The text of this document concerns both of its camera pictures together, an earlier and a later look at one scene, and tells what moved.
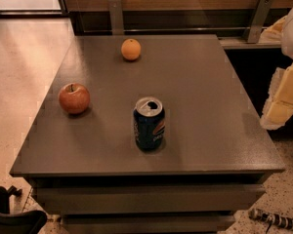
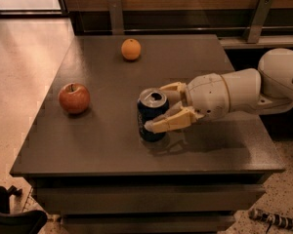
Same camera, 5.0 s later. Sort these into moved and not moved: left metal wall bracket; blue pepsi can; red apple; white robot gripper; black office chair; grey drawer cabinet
Moved: white robot gripper; blue pepsi can
Not moved: left metal wall bracket; black office chair; grey drawer cabinet; red apple
